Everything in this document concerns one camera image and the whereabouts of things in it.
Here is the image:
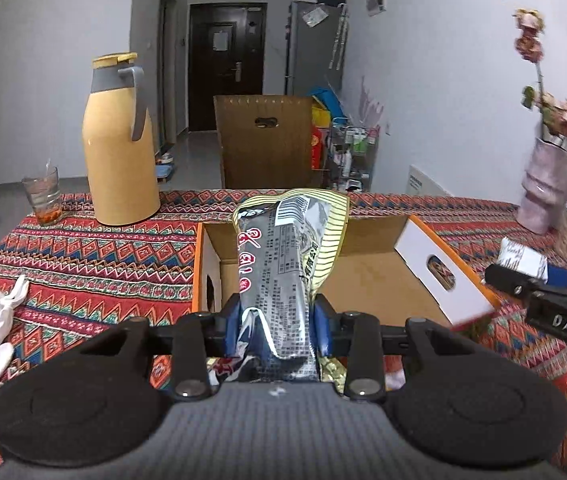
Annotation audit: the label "white silver snack packet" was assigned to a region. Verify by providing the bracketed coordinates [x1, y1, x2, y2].
[496, 237, 548, 283]

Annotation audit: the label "grey yellow snack bag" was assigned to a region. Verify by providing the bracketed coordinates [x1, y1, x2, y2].
[232, 188, 349, 382]

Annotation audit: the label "orange cardboard snack box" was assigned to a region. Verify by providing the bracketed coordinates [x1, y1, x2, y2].
[192, 216, 500, 330]

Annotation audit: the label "pink ceramic vase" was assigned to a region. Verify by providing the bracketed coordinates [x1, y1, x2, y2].
[515, 139, 567, 235]

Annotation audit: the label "patterned red tablecloth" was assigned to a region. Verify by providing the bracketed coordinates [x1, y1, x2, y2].
[0, 187, 567, 478]

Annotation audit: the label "dried pink roses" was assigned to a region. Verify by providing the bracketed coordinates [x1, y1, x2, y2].
[512, 8, 567, 152]

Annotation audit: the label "yellow thermos jug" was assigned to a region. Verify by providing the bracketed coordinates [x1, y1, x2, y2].
[82, 52, 161, 226]

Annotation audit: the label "drinking glass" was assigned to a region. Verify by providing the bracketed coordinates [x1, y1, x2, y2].
[22, 166, 63, 226]

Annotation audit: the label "dark entrance door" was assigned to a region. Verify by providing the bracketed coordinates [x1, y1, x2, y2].
[188, 2, 267, 132]

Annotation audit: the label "grey refrigerator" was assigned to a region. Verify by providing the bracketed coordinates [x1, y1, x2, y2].
[285, 1, 347, 96]

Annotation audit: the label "wire storage rack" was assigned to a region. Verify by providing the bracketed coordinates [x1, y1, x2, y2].
[326, 117, 380, 192]

